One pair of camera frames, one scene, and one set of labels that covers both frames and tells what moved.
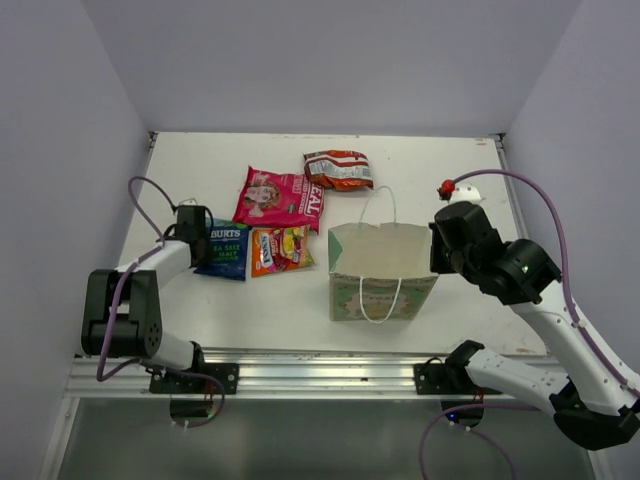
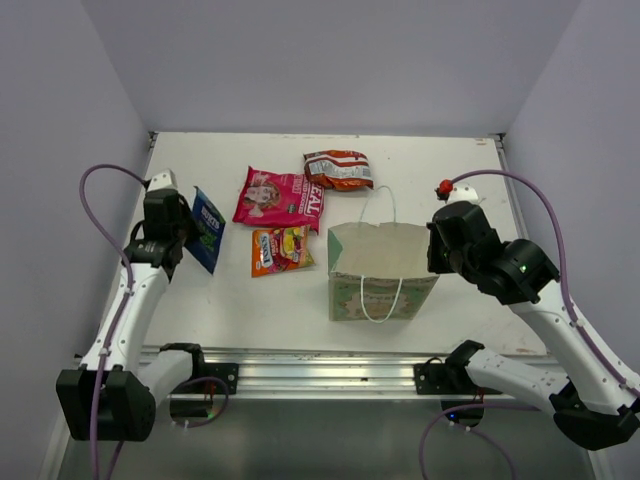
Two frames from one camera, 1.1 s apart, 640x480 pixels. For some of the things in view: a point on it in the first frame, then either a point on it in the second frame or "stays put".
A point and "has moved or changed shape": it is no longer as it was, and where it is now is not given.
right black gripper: (437, 263) stays put
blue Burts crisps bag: (229, 243) has moved or changed shape
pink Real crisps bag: (275, 200) stays put
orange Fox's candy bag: (279, 249) stays put
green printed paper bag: (380, 272) stays put
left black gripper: (202, 260) → (184, 208)
